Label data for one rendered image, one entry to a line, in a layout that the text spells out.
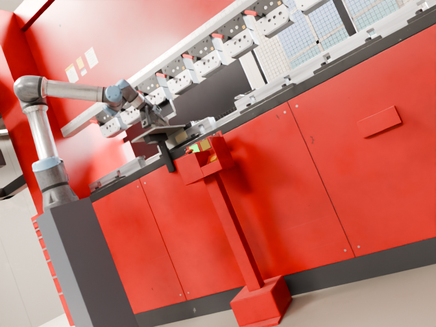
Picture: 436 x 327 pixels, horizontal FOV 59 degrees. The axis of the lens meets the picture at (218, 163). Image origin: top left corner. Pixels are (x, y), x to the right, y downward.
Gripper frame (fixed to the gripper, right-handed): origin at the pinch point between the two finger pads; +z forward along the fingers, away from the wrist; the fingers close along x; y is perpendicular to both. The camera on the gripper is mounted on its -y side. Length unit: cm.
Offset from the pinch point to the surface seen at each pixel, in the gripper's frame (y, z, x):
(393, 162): -44, 41, -101
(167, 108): 14.4, -4.4, -1.4
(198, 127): 0.4, 8.7, -17.3
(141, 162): 1.9, 11.1, 31.6
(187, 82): 14.9, -10.5, -22.4
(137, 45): 38, -37, -2
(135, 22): 46, -46, -6
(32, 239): 78, 70, 319
